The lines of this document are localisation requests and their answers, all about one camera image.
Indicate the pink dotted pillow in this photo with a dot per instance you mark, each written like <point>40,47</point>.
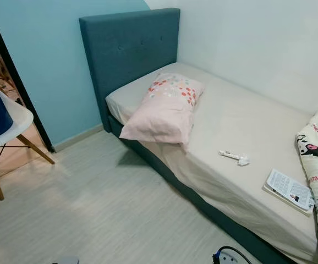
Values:
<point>164,113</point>

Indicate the beige sheeted mattress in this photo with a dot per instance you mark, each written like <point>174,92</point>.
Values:
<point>247,121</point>

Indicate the black door frame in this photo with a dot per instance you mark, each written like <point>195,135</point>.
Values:
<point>20,82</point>

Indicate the white printed booklet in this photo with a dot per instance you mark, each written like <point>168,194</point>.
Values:
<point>288,188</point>

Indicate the white tube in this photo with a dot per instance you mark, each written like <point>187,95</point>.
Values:
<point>233,155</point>

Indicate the white shell chair wooden legs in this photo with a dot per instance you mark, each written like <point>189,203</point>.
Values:
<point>21,118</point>

